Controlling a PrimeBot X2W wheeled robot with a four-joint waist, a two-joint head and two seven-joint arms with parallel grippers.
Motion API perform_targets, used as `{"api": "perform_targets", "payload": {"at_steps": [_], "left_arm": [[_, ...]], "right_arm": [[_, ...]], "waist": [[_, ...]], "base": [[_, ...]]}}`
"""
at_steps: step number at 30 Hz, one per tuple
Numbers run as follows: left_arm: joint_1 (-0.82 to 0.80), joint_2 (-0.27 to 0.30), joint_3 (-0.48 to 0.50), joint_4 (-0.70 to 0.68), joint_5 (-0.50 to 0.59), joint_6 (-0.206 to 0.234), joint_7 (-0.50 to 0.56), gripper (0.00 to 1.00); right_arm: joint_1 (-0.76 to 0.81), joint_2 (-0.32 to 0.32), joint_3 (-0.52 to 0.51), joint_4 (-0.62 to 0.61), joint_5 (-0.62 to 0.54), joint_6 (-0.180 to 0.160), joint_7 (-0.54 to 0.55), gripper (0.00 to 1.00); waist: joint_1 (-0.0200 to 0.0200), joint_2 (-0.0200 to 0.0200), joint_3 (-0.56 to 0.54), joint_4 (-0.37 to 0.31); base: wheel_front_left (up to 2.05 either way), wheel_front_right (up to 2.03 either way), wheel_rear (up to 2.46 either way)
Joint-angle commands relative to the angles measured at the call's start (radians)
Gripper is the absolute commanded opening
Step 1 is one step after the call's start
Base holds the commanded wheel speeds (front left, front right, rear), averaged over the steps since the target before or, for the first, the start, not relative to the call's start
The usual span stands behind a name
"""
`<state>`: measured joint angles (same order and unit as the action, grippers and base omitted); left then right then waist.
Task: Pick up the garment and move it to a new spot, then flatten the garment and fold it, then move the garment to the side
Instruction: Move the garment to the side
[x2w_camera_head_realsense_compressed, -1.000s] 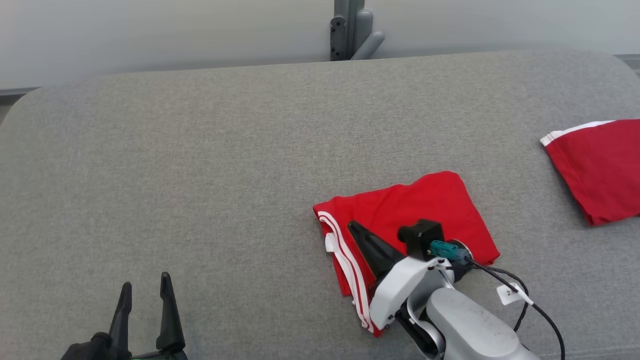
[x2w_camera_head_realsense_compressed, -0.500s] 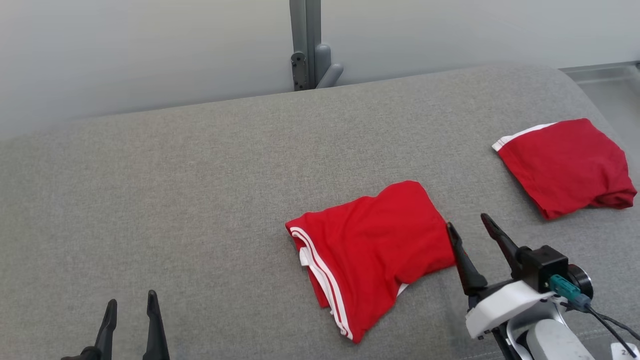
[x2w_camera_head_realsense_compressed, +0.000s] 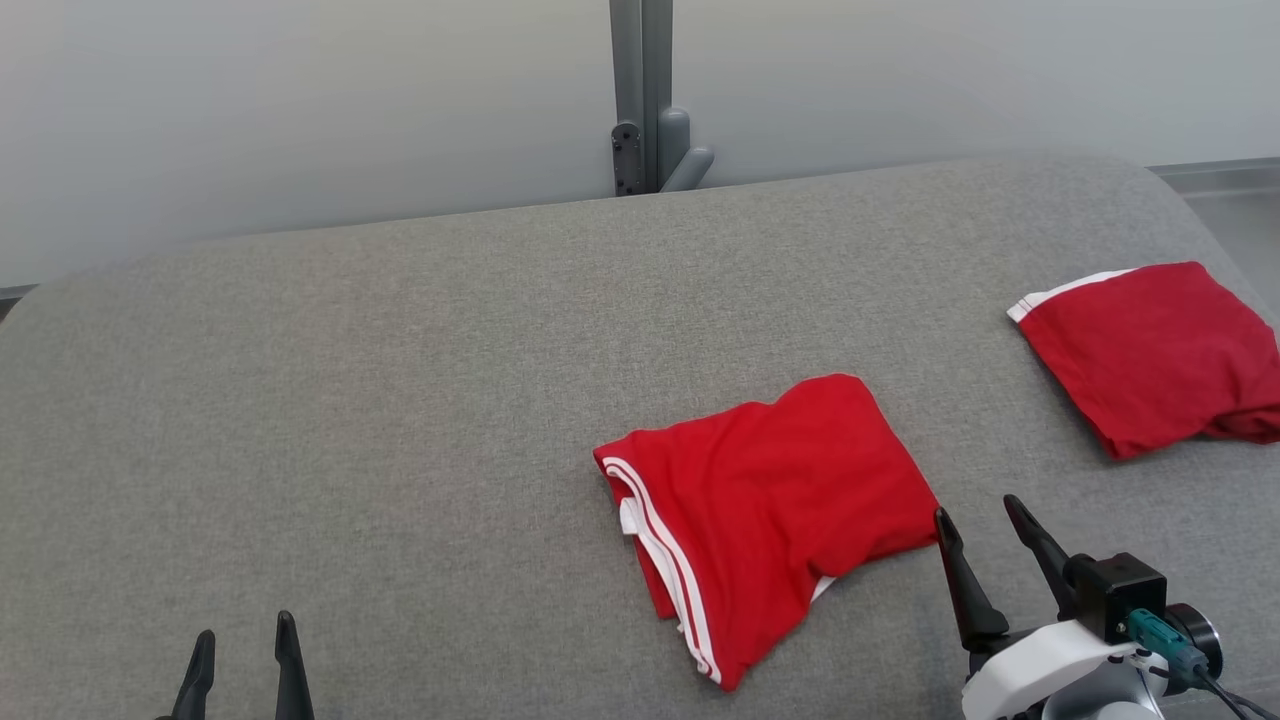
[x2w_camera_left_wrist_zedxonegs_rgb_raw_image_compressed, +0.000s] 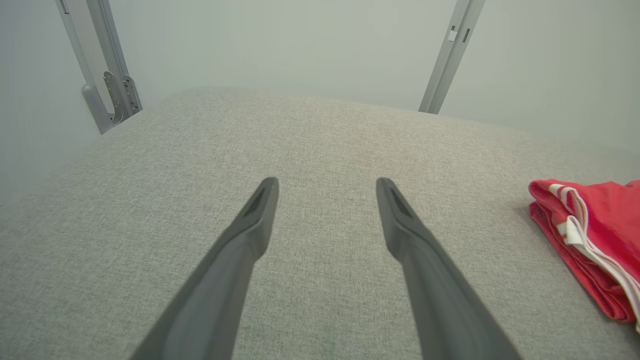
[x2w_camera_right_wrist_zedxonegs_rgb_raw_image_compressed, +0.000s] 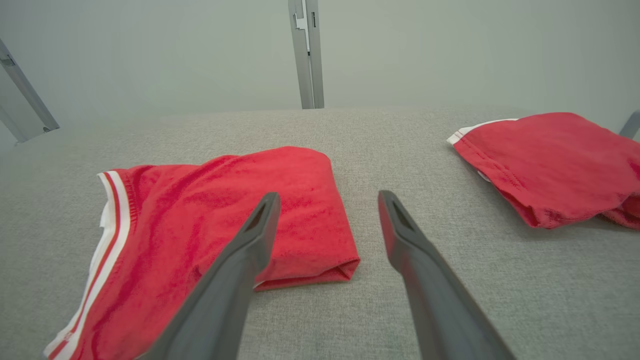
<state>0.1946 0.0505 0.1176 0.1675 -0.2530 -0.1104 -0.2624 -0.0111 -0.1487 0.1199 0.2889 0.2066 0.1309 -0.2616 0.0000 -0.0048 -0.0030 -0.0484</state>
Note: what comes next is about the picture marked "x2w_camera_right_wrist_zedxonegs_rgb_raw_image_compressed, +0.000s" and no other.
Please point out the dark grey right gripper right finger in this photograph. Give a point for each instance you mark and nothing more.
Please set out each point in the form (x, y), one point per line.
(440, 300)

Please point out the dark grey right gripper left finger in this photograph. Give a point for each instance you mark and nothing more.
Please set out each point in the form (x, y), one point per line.
(220, 300)

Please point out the red and white basketball jersey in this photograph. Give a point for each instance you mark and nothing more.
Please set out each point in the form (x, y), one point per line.
(200, 200)

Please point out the red shorts with white stripe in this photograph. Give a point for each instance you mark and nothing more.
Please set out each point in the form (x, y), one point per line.
(560, 160)

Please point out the grey aluminium frame post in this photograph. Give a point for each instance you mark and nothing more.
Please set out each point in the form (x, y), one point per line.
(300, 60)

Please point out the grey aluminium frame brace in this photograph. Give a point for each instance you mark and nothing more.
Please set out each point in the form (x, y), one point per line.
(631, 126)

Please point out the pale grey frame bar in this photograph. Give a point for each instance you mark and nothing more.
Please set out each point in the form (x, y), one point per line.
(12, 127)

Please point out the grey metal side post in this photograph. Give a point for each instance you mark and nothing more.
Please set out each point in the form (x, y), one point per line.
(30, 95)

